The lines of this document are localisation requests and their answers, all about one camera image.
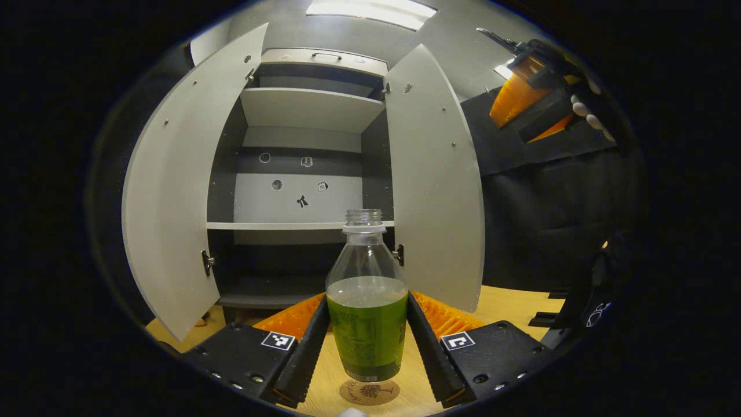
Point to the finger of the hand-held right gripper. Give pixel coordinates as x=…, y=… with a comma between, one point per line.
x=512, y=95
x=544, y=116

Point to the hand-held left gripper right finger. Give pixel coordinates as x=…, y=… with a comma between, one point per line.
x=425, y=353

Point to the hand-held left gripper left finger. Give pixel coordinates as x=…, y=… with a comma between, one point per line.
x=307, y=359

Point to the green label plastic bottle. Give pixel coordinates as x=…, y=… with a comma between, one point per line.
x=367, y=324

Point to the round brown coaster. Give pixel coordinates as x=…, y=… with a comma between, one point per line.
x=370, y=395

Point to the white cabinet door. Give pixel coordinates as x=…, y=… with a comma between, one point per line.
x=173, y=191
x=434, y=185

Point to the white cabinet shelf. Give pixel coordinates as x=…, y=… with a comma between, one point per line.
x=307, y=110
x=272, y=226

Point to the small ceiling light panel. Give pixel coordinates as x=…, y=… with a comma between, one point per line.
x=503, y=69

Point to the black backdrop cloth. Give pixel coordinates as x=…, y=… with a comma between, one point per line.
x=532, y=220

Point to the large ceiling light panel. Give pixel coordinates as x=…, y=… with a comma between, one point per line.
x=370, y=11

